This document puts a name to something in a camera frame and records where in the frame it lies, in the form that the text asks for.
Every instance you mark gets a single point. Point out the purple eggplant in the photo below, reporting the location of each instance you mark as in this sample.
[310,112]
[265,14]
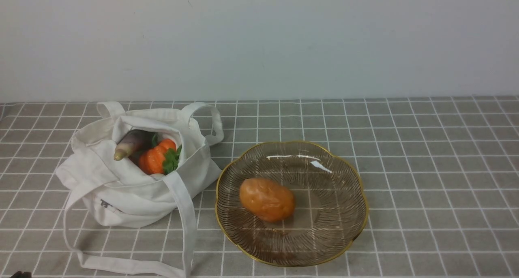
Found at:
[134,142]

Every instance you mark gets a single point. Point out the white canvas tote bag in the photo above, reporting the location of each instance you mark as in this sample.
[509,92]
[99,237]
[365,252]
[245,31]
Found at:
[118,193]

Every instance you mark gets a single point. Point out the orange-brown potato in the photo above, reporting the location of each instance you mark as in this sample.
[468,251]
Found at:
[268,200]

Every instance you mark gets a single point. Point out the amber glass gold-rimmed bowl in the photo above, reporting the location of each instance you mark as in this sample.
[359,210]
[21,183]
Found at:
[331,206]

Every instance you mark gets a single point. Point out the grey checked tablecloth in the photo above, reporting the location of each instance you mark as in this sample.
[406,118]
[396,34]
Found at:
[440,176]

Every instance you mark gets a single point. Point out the black object at bottom edge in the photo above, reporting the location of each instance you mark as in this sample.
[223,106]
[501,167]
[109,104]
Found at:
[21,274]

